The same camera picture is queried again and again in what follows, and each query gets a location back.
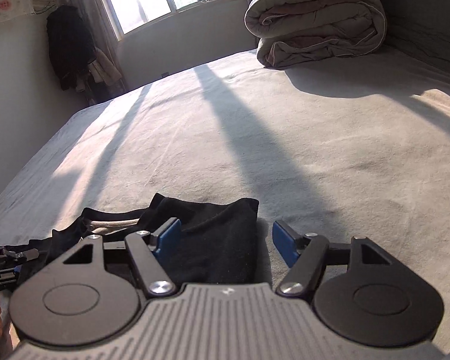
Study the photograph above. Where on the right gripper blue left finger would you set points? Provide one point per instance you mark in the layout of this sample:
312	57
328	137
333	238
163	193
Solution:
144	252

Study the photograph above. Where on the folded beige quilt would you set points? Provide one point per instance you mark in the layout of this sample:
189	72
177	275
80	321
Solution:
299	31

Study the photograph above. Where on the dark clothes hanging in corner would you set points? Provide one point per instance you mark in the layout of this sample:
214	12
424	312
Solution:
76	60

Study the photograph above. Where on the grey curtain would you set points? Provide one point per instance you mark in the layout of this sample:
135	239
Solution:
98	17

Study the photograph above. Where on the grey bed sheet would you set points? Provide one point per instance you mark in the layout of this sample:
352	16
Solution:
343	147

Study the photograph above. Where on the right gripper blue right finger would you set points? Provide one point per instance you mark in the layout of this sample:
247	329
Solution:
307	257

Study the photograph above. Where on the beige bear sweatshirt black sleeves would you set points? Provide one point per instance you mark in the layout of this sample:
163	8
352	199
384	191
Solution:
218	244

